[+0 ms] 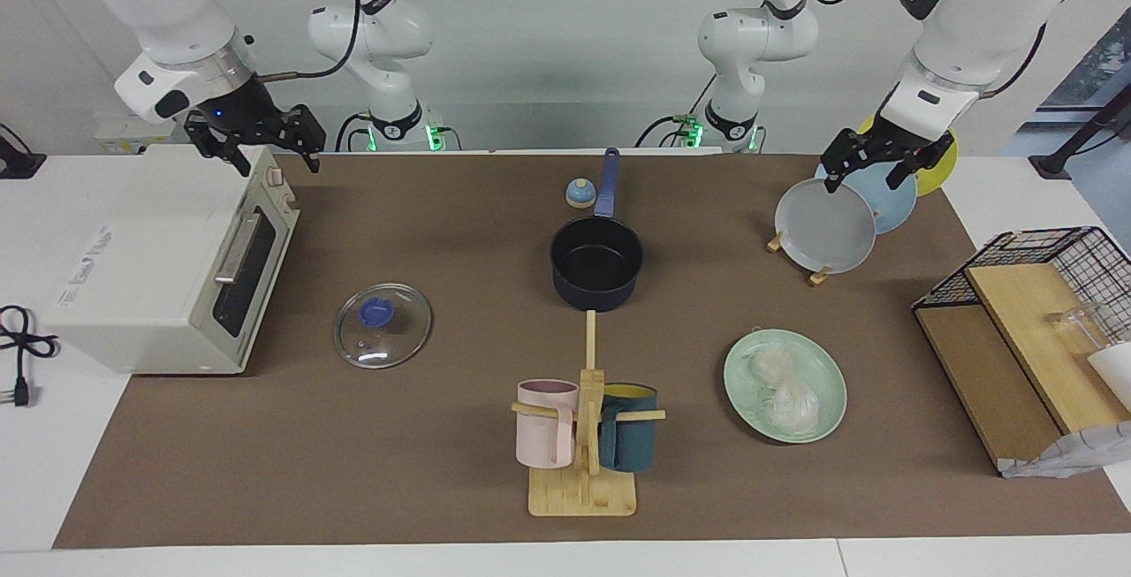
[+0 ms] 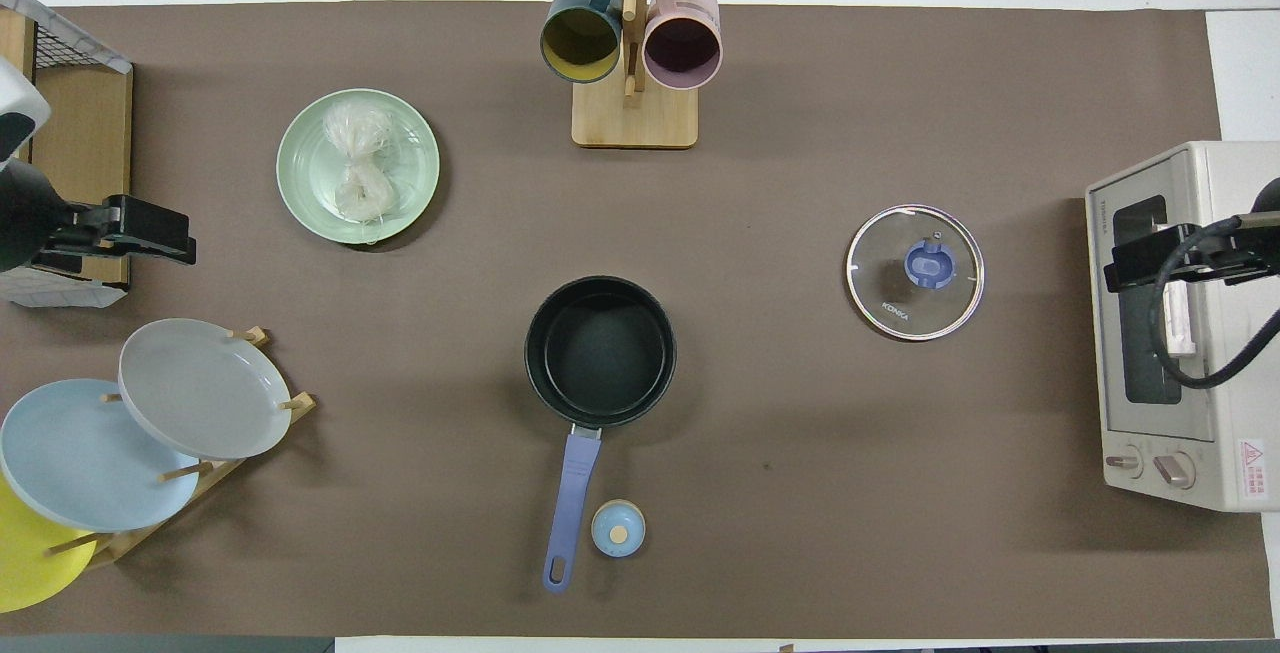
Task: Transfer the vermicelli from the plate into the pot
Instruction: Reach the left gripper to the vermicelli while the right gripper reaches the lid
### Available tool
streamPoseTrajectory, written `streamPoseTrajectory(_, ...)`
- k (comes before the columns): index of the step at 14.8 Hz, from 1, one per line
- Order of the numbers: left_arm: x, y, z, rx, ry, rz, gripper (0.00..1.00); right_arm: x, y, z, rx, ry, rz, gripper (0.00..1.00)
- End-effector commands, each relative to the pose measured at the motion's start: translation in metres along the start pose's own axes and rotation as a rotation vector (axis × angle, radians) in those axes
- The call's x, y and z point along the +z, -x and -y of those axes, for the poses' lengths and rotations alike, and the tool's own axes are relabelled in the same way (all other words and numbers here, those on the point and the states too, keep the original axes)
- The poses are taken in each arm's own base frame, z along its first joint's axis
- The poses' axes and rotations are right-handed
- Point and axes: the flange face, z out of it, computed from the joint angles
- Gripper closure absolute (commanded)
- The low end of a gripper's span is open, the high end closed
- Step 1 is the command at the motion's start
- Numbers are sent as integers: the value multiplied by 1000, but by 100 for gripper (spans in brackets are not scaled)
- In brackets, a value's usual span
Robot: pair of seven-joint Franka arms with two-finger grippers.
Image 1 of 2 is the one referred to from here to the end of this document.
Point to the cream toaster oven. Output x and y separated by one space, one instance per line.
150 250

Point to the wooden mug tree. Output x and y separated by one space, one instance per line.
583 497

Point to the white cup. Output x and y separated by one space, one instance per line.
1115 367

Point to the glass lid with blue knob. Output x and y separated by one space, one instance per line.
383 325

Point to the clear glass cup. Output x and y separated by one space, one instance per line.
1078 325

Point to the grey plate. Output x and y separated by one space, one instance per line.
822 228

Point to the bamboo board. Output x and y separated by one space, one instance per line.
1034 338

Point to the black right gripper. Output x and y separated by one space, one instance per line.
243 113

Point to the brown table mat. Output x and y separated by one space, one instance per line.
424 453

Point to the yellow plate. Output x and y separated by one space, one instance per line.
938 178

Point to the wooden plate rack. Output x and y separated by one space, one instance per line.
820 277

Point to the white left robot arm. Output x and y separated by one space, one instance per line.
981 11

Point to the teal mug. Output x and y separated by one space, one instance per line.
629 440

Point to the pink mug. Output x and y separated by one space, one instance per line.
543 431

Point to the black stand foot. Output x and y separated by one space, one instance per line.
1056 162

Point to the white socket box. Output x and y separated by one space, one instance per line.
119 140

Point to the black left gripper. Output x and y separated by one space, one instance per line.
901 140

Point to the black desk clamp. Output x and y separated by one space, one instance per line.
18 166

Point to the pale green plate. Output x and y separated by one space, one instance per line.
747 391

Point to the light blue plate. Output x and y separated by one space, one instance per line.
892 201

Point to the small blue call bell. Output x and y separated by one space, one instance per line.
580 195

